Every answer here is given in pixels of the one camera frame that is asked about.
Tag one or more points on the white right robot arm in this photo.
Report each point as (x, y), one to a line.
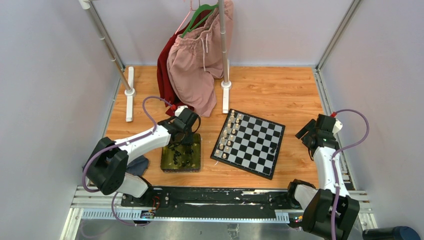
(328, 210)

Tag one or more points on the gold metal tin tray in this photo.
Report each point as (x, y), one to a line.
(196, 146)

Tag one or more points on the white clothes rack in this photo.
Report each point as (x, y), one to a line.
(128, 83)

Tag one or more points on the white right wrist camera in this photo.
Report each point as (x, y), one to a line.
(337, 126)

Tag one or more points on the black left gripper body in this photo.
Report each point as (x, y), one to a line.
(187, 137)

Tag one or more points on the grey blue cloth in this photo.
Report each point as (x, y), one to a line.
(138, 166)

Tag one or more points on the green clothes hanger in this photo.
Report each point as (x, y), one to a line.
(194, 23)

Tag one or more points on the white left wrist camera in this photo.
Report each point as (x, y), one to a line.
(180, 109)

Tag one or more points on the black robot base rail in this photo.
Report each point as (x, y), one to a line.
(191, 204)

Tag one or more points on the black chess pieces pile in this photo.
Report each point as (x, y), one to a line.
(181, 157)

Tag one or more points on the dark red garment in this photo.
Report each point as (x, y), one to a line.
(165, 88)

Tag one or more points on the black and white chessboard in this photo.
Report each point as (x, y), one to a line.
(251, 144)

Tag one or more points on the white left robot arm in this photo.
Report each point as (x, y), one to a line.
(106, 169)

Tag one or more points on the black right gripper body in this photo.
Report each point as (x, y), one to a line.
(306, 138)

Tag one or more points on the dark blue cylinder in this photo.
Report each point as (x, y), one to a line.
(391, 233)

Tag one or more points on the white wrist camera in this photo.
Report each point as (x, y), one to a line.
(337, 126)
(180, 109)

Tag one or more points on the pink shorts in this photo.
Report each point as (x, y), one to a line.
(194, 62)

